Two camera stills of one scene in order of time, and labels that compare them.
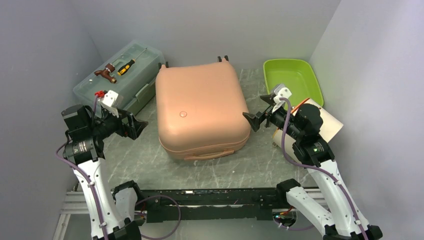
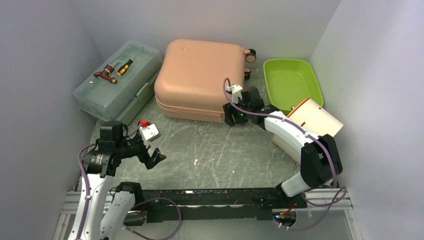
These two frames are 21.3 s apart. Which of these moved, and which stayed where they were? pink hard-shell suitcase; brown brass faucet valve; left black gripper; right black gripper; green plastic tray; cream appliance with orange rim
Moved: pink hard-shell suitcase; right black gripper; left black gripper
Stayed: brown brass faucet valve; cream appliance with orange rim; green plastic tray
